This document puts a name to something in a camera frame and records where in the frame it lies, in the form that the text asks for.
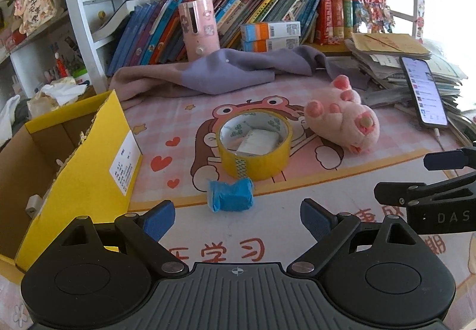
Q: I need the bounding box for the yellow cardboard box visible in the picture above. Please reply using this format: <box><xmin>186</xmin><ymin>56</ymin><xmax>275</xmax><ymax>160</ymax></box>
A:
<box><xmin>1</xmin><ymin>91</ymin><xmax>142</xmax><ymax>283</ymax></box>

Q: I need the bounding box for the pink plush pig toy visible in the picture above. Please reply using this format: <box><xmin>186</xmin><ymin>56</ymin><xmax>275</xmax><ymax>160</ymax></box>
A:
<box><xmin>304</xmin><ymin>75</ymin><xmax>380</xmax><ymax>155</ymax></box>

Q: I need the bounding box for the white charger plug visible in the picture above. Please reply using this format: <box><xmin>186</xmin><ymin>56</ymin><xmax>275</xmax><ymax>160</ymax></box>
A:
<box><xmin>25</xmin><ymin>195</ymin><xmax>44</xmax><ymax>219</ymax></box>

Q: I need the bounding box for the orange blue box lower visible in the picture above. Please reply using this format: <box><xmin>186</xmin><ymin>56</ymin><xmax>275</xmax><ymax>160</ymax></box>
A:
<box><xmin>241</xmin><ymin>37</ymin><xmax>300</xmax><ymax>52</ymax></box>

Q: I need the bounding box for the yellow tape roll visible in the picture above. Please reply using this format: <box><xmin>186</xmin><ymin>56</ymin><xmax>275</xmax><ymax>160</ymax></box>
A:
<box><xmin>215</xmin><ymin>109</ymin><xmax>293</xmax><ymax>182</ymax></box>

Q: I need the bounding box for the black smartphone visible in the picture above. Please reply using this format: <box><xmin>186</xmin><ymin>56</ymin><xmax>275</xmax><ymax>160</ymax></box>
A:
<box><xmin>399</xmin><ymin>57</ymin><xmax>449</xmax><ymax>129</ymax></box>

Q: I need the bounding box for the crumpled white paper bag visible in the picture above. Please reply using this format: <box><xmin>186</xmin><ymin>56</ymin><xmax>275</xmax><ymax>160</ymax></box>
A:
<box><xmin>27</xmin><ymin>76</ymin><xmax>87</xmax><ymax>119</ymax></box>

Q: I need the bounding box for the pink cylinder device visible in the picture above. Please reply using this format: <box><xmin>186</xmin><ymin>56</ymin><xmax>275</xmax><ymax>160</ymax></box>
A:
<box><xmin>178</xmin><ymin>0</ymin><xmax>220</xmax><ymax>62</ymax></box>

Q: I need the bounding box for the orange blue box upper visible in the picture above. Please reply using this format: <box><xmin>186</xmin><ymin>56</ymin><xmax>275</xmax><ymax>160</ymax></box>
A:
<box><xmin>240</xmin><ymin>22</ymin><xmax>301</xmax><ymax>42</ymax></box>

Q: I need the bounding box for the brown paper envelope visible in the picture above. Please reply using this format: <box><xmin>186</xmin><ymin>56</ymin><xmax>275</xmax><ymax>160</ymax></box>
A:
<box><xmin>352</xmin><ymin>33</ymin><xmax>431</xmax><ymax>58</ymax></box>

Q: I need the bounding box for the purple cloth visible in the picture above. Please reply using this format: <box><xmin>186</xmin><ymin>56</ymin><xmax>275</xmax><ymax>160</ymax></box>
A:
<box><xmin>109</xmin><ymin>46</ymin><xmax>369</xmax><ymax>109</ymax></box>

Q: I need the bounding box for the blue roll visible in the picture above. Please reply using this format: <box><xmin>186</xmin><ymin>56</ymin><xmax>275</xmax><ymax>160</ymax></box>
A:
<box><xmin>206</xmin><ymin>178</ymin><xmax>253</xmax><ymax>213</ymax></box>

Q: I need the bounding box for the pink cartoon desk mat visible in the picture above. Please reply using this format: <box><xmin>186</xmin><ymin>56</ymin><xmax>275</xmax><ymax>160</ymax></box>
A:
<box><xmin>1</xmin><ymin>76</ymin><xmax>459</xmax><ymax>329</ymax></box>

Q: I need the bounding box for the orange blue box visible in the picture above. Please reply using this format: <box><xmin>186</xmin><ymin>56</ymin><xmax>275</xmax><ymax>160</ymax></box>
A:
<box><xmin>241</xmin><ymin>37</ymin><xmax>300</xmax><ymax>52</ymax></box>
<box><xmin>240</xmin><ymin>22</ymin><xmax>301</xmax><ymax>42</ymax></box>

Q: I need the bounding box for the white charging cable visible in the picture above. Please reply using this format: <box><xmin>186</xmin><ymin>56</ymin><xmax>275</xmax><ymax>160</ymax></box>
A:
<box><xmin>432</xmin><ymin>126</ymin><xmax>460</xmax><ymax>179</ymax></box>

